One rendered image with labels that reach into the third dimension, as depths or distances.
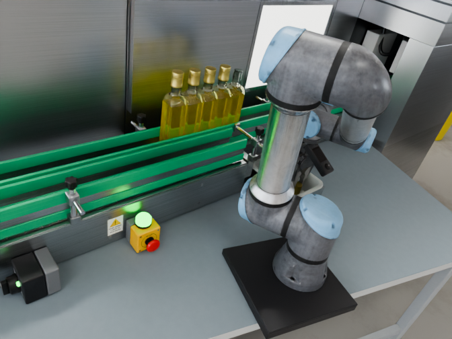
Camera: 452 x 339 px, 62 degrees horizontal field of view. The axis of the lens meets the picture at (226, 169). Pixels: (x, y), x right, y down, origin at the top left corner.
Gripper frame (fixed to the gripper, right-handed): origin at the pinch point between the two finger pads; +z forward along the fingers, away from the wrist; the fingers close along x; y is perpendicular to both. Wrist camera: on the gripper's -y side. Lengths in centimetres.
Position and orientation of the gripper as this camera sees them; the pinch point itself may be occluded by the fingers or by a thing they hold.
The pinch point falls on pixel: (296, 185)
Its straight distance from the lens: 136.5
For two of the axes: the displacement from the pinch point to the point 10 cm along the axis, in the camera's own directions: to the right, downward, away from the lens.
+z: -1.7, 8.0, 5.8
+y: -6.3, -5.4, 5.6
